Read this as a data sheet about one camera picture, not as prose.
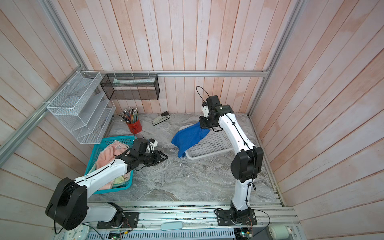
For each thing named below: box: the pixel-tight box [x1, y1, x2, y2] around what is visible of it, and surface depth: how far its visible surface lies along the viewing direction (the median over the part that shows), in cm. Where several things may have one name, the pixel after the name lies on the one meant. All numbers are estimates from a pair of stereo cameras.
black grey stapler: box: [151, 111, 171, 126], surface depth 117 cm
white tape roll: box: [268, 225, 293, 240], surface depth 65 cm
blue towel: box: [171, 121, 210, 159], surface depth 90 cm
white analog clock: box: [61, 224, 90, 240], surface depth 69 cm
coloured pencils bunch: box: [119, 107, 139, 124], surface depth 103 cm
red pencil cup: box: [126, 119, 143, 134], surface depth 107 cm
